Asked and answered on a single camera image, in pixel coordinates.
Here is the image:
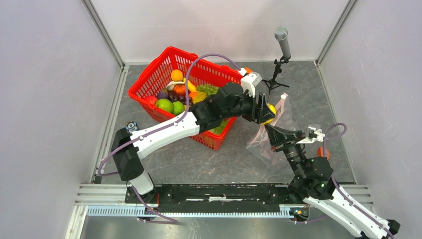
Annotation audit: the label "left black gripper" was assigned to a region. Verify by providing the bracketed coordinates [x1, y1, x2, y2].
[222, 88, 275, 125]

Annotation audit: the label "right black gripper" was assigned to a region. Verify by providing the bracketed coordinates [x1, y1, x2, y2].
[264, 123, 305, 179]

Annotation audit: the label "yellow toy lemon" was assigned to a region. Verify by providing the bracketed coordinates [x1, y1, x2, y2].
[260, 103, 277, 125]

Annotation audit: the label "clear zip top bag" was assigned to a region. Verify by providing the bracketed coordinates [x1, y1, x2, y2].
[246, 93, 299, 171]

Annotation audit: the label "red plastic basket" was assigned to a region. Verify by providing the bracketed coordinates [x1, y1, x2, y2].
[128, 46, 246, 151]

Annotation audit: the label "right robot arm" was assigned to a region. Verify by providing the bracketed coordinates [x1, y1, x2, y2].
[265, 124, 401, 239]

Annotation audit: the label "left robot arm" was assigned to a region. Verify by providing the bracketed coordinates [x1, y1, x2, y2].
[111, 82, 276, 203]

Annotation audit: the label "black microphone tripod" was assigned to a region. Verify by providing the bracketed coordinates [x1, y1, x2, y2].
[262, 56, 290, 95]

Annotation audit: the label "orange toy block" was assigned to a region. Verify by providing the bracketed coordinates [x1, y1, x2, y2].
[317, 147, 330, 160]

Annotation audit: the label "green toy grapes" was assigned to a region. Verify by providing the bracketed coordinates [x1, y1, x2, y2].
[196, 84, 219, 96]

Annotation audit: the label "yellow green toy starfruit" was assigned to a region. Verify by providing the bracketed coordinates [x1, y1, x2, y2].
[192, 92, 208, 104]

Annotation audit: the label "grey microphone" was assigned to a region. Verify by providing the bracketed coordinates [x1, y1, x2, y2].
[274, 26, 291, 60]

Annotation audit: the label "green toy pepper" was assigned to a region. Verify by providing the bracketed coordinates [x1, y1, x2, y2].
[173, 101, 186, 116]

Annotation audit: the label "purple toy grapes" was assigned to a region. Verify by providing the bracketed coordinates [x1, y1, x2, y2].
[168, 91, 193, 105]

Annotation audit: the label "orange toy tangerine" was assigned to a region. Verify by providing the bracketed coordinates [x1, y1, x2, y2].
[171, 69, 184, 82]

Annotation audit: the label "green toy apple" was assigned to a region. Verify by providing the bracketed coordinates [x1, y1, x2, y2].
[155, 99, 174, 114]

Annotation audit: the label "small blue cartoon toy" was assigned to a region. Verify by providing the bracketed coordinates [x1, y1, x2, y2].
[125, 120, 139, 132]

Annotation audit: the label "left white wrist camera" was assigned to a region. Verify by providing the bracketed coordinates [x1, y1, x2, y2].
[238, 68, 262, 97]

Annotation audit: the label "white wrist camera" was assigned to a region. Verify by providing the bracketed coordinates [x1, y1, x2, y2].
[297, 124, 325, 144]
[238, 68, 262, 97]

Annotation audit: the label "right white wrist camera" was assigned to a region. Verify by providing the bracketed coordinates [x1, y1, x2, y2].
[297, 124, 325, 144]

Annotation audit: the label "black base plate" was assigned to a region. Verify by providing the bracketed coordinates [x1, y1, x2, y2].
[142, 183, 304, 213]

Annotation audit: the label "aluminium frame rail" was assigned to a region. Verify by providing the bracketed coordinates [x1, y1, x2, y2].
[64, 183, 373, 239]

